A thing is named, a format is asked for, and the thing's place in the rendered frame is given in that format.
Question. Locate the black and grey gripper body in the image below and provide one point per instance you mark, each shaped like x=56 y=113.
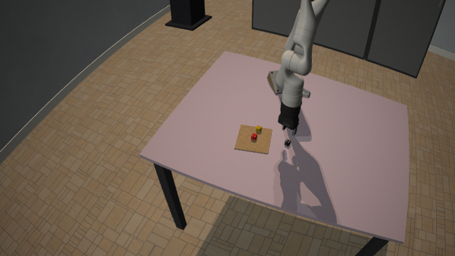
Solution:
x=290 y=107

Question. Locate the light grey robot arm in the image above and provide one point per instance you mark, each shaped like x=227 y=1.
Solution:
x=297 y=59

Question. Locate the tan flat mat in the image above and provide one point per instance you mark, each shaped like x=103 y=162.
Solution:
x=260 y=145

